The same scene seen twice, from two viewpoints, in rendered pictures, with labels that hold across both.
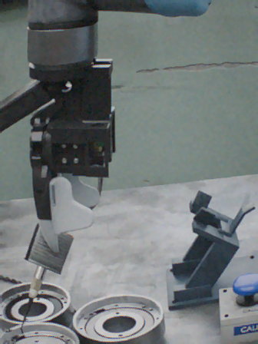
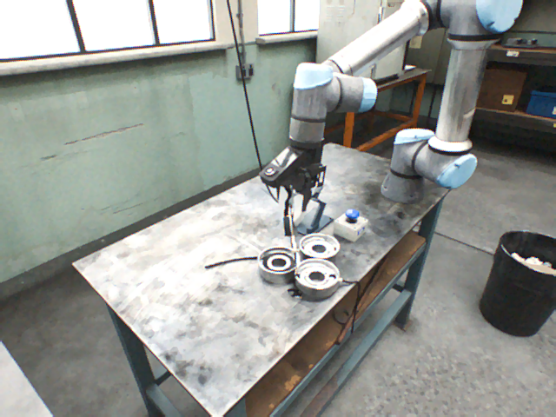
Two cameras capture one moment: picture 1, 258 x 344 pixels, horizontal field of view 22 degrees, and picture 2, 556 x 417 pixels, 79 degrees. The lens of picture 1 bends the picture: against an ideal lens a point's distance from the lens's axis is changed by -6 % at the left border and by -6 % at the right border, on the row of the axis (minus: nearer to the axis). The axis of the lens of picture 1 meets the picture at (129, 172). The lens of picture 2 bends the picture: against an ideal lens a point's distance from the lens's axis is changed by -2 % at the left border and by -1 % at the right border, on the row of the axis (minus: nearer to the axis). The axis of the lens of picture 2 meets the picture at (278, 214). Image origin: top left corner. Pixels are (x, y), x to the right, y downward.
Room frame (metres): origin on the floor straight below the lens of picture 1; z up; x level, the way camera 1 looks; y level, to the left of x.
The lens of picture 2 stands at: (0.30, 0.69, 1.39)
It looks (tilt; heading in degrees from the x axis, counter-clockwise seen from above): 32 degrees down; 305
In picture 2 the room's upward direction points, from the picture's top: straight up
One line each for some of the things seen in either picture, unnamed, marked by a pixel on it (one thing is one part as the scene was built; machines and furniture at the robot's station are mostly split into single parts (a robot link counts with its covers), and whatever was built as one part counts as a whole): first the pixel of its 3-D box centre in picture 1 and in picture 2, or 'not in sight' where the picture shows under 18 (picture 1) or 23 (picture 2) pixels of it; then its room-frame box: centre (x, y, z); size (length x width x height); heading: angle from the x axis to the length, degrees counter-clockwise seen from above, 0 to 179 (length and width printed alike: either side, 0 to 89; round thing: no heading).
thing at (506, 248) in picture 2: not in sight; (523, 285); (0.02, -0.99, 0.21); 0.34 x 0.34 x 0.43
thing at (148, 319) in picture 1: (120, 329); (319, 251); (0.63, 0.04, 0.82); 0.08 x 0.08 x 0.02
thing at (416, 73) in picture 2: not in sight; (362, 116); (1.56, -2.57, 0.39); 1.50 x 0.62 x 0.78; 83
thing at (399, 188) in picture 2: not in sight; (405, 181); (0.56, -0.45, 0.85); 0.15 x 0.15 x 0.10
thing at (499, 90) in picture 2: not in sight; (502, 87); (0.51, -3.56, 0.64); 0.49 x 0.40 x 0.37; 178
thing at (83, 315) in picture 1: (120, 329); (319, 251); (0.63, 0.04, 0.82); 0.10 x 0.10 x 0.04
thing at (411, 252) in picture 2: not in sight; (297, 301); (0.78, -0.12, 0.40); 1.17 x 0.59 x 0.80; 83
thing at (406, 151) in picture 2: not in sight; (413, 149); (0.55, -0.44, 0.97); 0.13 x 0.12 x 0.14; 151
